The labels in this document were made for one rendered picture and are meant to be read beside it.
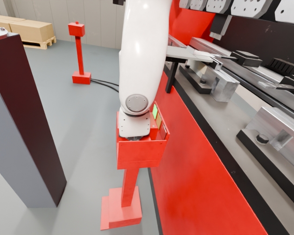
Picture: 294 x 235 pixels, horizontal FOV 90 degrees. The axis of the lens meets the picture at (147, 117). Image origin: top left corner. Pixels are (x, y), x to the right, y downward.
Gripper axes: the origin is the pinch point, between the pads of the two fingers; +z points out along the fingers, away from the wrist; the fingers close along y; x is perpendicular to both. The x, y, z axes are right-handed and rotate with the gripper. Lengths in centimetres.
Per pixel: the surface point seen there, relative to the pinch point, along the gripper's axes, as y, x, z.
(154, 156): -7.0, 4.9, 2.7
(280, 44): -93, -43, -27
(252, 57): -65, -31, -22
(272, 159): -31.6, 20.4, -12.9
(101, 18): 32, -438, 5
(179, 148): -22.7, -5.0, 12.2
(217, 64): -40, -24, -21
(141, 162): -2.4, 4.9, 5.5
